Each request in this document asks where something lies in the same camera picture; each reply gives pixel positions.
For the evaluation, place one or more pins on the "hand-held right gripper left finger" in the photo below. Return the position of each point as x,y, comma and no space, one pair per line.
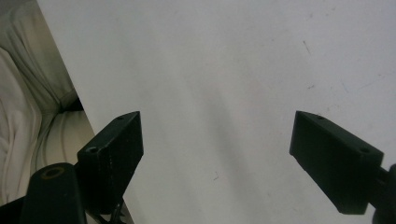
112,155

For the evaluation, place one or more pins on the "white cloth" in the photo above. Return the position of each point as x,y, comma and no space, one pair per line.
28,102

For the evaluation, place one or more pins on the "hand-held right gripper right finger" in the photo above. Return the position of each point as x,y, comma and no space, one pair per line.
336,165

